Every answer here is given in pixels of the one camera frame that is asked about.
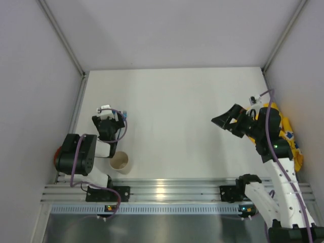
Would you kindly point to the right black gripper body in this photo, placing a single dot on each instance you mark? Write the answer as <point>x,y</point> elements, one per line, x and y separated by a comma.
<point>238,121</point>

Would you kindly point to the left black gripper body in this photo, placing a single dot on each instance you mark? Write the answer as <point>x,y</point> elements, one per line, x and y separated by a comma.
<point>106,125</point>

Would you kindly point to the beige paper cup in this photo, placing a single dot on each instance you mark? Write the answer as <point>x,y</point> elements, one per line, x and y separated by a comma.
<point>121,163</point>

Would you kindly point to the yellow pikachu placemat cloth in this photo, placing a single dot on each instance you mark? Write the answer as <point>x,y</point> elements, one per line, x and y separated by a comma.
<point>288,134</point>

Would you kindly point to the red plastic plate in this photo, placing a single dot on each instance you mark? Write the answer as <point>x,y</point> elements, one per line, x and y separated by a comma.
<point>56,155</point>

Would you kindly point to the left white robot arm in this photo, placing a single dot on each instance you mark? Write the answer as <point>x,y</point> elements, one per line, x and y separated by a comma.
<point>76,156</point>

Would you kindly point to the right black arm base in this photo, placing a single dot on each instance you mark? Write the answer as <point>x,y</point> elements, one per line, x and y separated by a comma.
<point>233,193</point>

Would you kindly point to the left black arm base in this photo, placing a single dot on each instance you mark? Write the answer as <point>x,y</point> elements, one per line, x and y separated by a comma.
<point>99,195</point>

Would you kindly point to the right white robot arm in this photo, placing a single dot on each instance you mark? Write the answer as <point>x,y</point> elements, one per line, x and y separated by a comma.
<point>286,216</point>

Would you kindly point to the aluminium mounting rail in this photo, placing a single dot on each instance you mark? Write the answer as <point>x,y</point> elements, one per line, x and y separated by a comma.
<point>165,191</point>

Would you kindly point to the right aluminium corner post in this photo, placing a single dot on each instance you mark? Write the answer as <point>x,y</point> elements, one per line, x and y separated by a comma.
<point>284,34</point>

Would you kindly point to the aluminium corner post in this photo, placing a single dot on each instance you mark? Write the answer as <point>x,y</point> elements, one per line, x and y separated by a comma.
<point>284,34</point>
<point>59,33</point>

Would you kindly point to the perforated cable duct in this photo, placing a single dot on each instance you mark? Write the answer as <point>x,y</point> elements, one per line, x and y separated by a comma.
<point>127,209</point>

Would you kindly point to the left aluminium corner post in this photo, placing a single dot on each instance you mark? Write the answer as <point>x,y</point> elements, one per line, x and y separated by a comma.
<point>59,33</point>

